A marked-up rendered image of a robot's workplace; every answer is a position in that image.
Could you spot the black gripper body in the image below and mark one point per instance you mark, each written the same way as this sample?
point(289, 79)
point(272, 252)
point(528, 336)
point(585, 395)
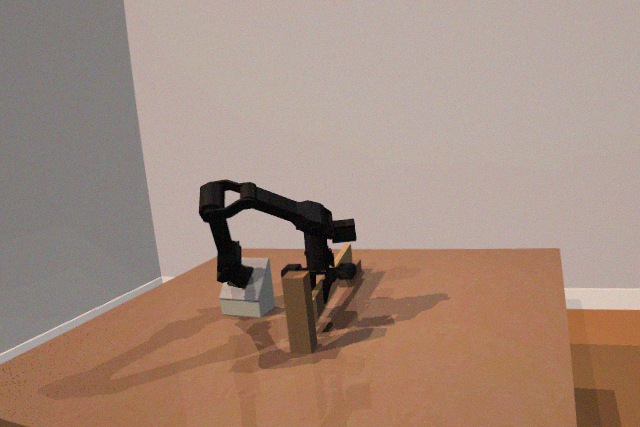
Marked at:
point(318, 262)

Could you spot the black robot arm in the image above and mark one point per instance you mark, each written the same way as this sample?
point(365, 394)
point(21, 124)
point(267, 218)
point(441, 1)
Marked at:
point(310, 217)

